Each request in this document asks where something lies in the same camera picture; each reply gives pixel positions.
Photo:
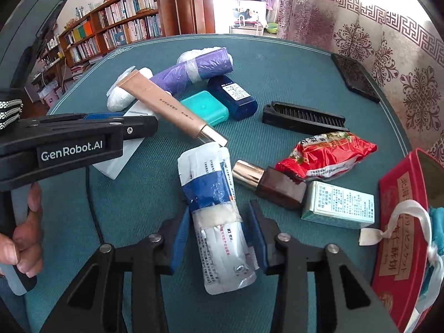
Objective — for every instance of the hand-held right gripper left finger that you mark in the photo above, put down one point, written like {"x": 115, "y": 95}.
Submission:
{"x": 178, "y": 239}

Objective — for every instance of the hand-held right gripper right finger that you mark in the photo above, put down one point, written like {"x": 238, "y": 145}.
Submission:
{"x": 258, "y": 239}

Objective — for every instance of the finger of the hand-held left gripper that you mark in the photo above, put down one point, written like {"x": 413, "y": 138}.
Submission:
{"x": 145, "y": 126}
{"x": 104, "y": 116}

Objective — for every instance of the large white plastic bag bundle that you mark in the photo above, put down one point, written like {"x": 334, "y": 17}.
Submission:
{"x": 119, "y": 99}

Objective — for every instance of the gold cosmetic tube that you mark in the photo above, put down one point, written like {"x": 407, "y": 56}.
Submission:
{"x": 166, "y": 107}

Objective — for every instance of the white remote control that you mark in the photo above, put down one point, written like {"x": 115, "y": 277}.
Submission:
{"x": 116, "y": 166}

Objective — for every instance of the blue white medicine pouch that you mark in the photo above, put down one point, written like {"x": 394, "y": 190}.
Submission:
{"x": 211, "y": 194}

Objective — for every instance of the purple garbage bag roll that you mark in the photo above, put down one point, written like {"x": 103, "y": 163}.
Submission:
{"x": 204, "y": 66}

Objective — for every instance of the small teal white box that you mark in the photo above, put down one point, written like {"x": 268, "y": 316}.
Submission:
{"x": 340, "y": 204}

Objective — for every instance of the red snack packet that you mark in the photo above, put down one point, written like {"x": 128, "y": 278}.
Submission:
{"x": 326, "y": 156}

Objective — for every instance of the red tin box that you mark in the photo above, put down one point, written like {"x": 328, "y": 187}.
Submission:
{"x": 399, "y": 260}

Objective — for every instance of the teal towel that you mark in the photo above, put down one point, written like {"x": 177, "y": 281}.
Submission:
{"x": 437, "y": 229}

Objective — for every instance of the green felt desktop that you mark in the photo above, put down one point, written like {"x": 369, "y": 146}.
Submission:
{"x": 295, "y": 76}

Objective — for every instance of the person's left hand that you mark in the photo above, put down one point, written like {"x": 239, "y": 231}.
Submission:
{"x": 31, "y": 246}

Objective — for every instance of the brown perfume bottle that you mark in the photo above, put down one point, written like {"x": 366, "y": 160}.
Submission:
{"x": 277, "y": 187}

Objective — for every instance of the plastic storage bin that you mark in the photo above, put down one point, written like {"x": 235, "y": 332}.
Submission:
{"x": 50, "y": 93}

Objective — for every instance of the teal plastic case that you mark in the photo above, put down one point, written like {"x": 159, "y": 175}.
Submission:
{"x": 204, "y": 107}

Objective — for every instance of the dark blue bottle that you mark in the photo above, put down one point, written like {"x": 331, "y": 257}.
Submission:
{"x": 239, "y": 100}

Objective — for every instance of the wooden bookshelf with books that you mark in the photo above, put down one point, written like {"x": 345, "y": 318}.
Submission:
{"x": 121, "y": 17}

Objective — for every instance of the black folding comb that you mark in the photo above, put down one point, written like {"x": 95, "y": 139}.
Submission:
{"x": 301, "y": 119}

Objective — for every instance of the green basin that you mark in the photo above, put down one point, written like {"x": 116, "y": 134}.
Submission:
{"x": 272, "y": 27}

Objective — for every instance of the black wallet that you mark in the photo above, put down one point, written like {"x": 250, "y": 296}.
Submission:
{"x": 353, "y": 76}

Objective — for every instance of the patterned beige curtain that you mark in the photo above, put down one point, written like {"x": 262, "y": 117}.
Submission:
{"x": 381, "y": 41}

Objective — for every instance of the wooden door frame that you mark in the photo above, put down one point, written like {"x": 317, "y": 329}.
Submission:
{"x": 194, "y": 3}

